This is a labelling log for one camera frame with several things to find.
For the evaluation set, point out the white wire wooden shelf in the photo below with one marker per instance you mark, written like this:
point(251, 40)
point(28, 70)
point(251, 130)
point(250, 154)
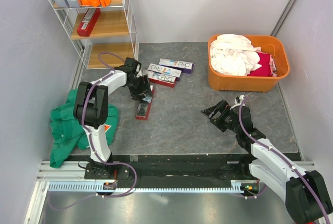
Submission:
point(114, 32)

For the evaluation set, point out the purple silver R&O box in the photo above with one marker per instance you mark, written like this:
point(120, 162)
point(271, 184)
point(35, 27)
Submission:
point(183, 66)

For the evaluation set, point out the red barcode toothpaste box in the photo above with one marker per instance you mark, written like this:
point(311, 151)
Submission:
point(88, 22)

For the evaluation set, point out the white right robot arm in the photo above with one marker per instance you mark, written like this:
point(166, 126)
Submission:
point(304, 192)

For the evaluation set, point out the green cloth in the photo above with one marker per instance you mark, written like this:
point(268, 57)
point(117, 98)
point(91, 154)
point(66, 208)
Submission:
point(66, 131)

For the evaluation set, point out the red silver r&o box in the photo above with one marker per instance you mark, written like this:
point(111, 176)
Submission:
point(159, 78)
point(144, 109)

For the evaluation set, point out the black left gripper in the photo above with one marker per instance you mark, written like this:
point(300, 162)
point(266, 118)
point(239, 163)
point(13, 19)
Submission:
point(145, 88)

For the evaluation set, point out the aluminium cable duct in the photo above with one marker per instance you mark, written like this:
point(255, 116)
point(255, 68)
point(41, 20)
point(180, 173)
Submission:
point(109, 186)

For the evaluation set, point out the orange plastic basin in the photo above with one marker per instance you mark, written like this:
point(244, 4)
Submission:
point(270, 45)

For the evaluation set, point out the red cloth in basin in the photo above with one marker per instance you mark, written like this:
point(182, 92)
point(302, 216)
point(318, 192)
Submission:
point(267, 69)

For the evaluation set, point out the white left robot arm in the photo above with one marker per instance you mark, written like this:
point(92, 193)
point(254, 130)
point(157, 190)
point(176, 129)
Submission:
point(91, 105)

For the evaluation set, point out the purple silver toothpaste box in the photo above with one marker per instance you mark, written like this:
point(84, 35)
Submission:
point(165, 70)

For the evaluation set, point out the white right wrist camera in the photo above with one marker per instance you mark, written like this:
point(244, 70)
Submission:
point(238, 100)

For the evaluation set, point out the white cloth in basin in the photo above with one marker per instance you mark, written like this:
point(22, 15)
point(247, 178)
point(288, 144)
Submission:
point(234, 55)

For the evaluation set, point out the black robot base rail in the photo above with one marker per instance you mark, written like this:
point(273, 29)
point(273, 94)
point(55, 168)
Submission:
point(174, 171)

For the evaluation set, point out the red silver R&O box front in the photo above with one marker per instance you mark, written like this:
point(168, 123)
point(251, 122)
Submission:
point(144, 109)

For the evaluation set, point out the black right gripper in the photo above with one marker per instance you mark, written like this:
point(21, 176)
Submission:
point(223, 108)

